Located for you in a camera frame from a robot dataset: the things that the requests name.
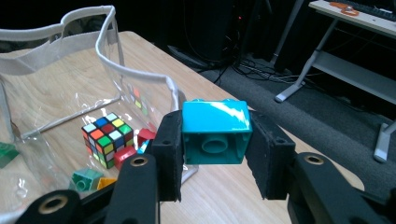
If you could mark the dark computer tower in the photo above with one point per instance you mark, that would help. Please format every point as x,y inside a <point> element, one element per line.
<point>214,28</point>

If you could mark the flat grey stand base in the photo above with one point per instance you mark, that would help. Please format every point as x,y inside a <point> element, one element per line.
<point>186,57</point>

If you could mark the orange object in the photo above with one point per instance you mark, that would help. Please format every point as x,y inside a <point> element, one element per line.
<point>345,9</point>

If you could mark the clear bag with white trim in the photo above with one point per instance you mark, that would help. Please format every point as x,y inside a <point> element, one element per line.
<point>37,57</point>

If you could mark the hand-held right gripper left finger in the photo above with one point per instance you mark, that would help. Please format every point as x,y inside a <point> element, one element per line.
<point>169,155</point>

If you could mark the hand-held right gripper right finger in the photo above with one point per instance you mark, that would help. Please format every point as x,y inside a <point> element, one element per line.
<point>271,161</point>

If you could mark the white metal desk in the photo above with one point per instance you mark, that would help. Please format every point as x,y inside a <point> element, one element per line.
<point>351,71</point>

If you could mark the black keyboard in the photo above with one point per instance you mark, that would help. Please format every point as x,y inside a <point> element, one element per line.
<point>373,6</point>

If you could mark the grey metal pole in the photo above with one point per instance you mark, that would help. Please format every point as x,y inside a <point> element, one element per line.
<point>288,31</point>

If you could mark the colourful puzzle cube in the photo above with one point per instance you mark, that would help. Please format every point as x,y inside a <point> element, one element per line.
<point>107,140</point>

